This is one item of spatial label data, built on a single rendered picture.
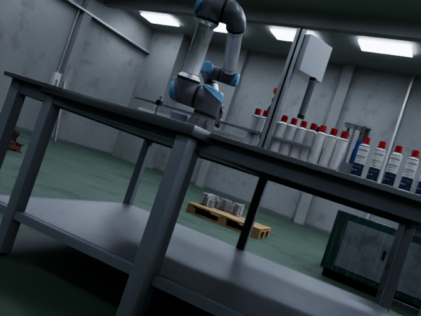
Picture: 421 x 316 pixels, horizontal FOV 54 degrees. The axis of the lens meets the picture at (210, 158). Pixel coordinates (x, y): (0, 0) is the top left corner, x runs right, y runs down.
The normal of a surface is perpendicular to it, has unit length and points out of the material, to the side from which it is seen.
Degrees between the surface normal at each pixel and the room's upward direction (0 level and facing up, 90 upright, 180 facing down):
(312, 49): 90
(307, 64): 90
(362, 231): 90
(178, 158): 90
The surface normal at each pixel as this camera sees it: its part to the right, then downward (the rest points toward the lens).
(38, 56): 0.82, 0.26
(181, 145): -0.48, -0.18
